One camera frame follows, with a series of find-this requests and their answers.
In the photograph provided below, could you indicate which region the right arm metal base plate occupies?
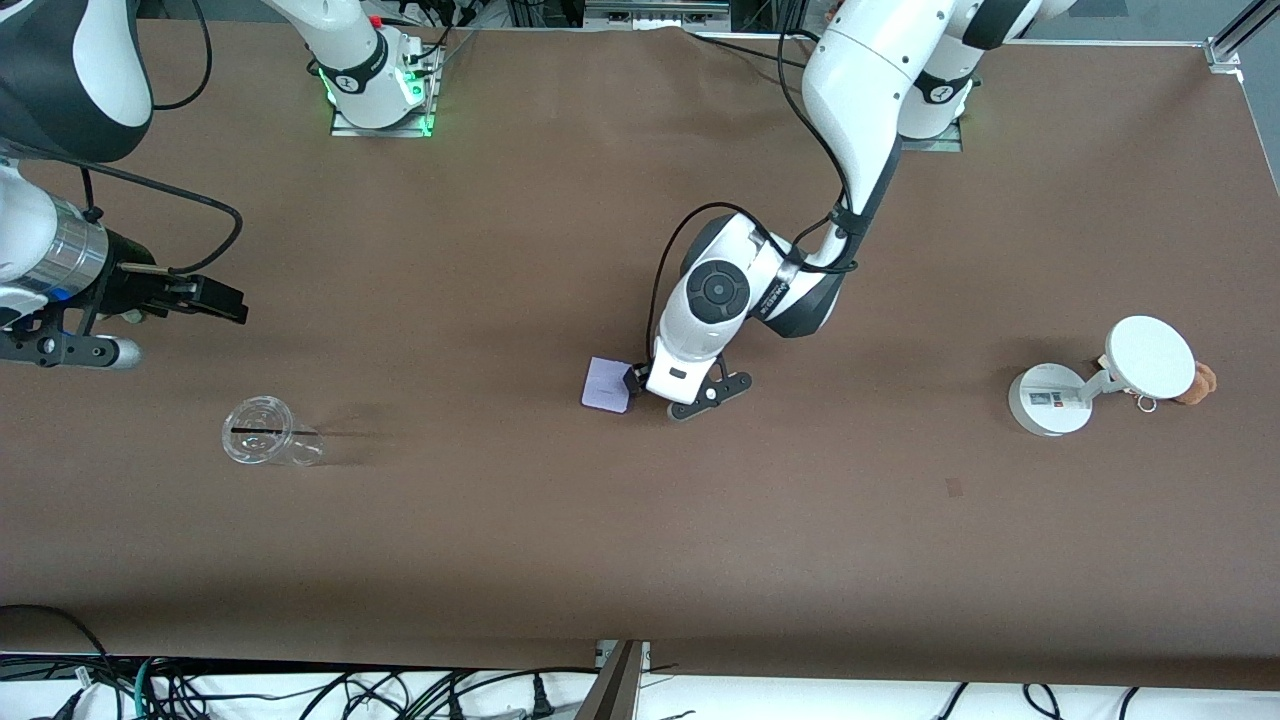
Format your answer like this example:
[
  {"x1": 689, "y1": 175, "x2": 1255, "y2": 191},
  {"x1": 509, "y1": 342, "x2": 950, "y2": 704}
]
[{"x1": 330, "y1": 40, "x2": 441, "y2": 138}]

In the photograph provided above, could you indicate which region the metal table bracket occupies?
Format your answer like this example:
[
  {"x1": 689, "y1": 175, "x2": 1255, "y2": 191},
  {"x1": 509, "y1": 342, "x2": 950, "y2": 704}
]
[{"x1": 575, "y1": 640, "x2": 653, "y2": 720}]

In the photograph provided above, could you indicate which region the clear plastic cup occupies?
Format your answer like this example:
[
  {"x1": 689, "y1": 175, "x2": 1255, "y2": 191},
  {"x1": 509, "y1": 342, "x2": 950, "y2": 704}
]
[{"x1": 221, "y1": 396, "x2": 326, "y2": 467}]

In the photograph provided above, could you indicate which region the brown bear plush keychain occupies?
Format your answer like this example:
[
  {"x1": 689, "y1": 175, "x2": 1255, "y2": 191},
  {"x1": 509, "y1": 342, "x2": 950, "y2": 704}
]
[{"x1": 1135, "y1": 361, "x2": 1218, "y2": 413}]

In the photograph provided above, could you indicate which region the aluminium frame post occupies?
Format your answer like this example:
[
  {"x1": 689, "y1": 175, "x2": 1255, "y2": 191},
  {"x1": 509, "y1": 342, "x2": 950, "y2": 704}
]
[{"x1": 1205, "y1": 0, "x2": 1280, "y2": 73}]

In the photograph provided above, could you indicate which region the white round desk lamp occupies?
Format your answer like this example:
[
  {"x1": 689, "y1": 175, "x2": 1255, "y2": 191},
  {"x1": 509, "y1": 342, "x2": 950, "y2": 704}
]
[{"x1": 1008, "y1": 315, "x2": 1197, "y2": 438}]

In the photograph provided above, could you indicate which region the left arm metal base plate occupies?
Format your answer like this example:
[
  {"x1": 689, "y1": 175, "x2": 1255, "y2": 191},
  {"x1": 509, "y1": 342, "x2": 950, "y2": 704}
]
[{"x1": 900, "y1": 118, "x2": 966, "y2": 153}]

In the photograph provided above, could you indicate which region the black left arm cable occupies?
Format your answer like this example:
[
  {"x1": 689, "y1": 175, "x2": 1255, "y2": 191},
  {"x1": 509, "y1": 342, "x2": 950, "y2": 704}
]
[{"x1": 645, "y1": 25, "x2": 863, "y2": 366}]

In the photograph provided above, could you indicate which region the aluminium frame rail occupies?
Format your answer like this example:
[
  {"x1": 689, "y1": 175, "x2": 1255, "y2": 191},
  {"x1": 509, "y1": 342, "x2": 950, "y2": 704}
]
[{"x1": 583, "y1": 0, "x2": 733, "y2": 31}]

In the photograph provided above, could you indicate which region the black plug cable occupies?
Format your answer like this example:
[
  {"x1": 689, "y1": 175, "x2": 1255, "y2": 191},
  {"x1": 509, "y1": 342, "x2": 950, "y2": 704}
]
[{"x1": 440, "y1": 668, "x2": 601, "y2": 719}]

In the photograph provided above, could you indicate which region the black base cable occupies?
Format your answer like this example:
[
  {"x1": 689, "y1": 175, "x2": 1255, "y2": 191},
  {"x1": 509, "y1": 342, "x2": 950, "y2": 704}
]
[{"x1": 685, "y1": 28, "x2": 813, "y2": 73}]

